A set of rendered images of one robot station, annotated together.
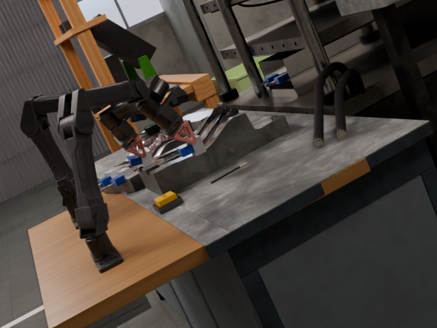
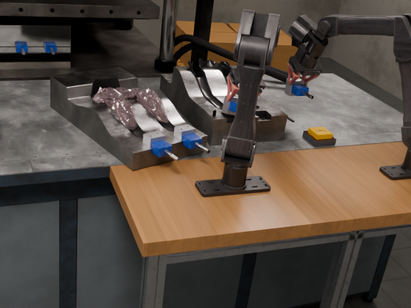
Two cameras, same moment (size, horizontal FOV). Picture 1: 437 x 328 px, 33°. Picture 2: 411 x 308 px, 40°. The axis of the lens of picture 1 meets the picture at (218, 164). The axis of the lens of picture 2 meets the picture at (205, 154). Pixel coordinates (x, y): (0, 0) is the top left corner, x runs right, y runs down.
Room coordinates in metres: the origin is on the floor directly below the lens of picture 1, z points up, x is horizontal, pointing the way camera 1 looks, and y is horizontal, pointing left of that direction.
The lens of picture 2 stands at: (2.86, 1.81, 1.54)
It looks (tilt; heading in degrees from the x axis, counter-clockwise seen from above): 26 degrees down; 260
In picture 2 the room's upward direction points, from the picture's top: 7 degrees clockwise
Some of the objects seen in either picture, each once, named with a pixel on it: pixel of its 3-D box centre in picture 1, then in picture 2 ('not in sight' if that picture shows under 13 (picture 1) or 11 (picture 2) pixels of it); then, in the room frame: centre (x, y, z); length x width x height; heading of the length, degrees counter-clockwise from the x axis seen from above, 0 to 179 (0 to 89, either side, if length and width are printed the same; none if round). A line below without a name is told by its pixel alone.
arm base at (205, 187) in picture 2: (77, 210); (235, 175); (2.53, 0.52, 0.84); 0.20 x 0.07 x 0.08; 13
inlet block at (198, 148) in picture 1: (183, 151); (301, 91); (2.24, 0.09, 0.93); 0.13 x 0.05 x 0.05; 105
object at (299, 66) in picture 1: (323, 55); (27, 30); (3.24, -0.63, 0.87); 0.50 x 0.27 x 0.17; 105
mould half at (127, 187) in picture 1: (163, 150); (125, 112); (2.83, 0.17, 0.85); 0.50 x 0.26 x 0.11; 122
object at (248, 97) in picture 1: (342, 72); (14, 51); (3.31, -0.70, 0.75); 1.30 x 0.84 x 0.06; 15
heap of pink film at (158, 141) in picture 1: (159, 140); (128, 99); (2.82, 0.17, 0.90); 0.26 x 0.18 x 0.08; 122
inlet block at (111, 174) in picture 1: (103, 183); (163, 150); (2.72, 0.43, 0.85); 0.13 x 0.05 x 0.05; 122
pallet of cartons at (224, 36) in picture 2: not in sight; (233, 54); (1.84, -2.90, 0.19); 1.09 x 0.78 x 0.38; 14
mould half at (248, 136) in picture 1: (209, 143); (219, 95); (2.50, 0.00, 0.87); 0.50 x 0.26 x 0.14; 105
